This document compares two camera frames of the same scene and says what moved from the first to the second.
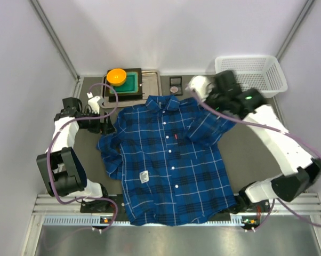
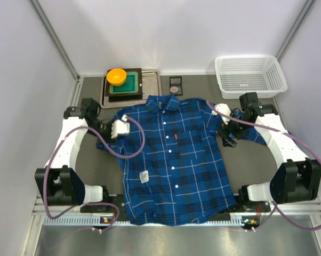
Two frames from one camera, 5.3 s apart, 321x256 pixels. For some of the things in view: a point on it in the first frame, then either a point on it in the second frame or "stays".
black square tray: [129, 96] stays
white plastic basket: [263, 73] stays
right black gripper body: [212, 95] -> [227, 133]
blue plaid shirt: [165, 151] stays
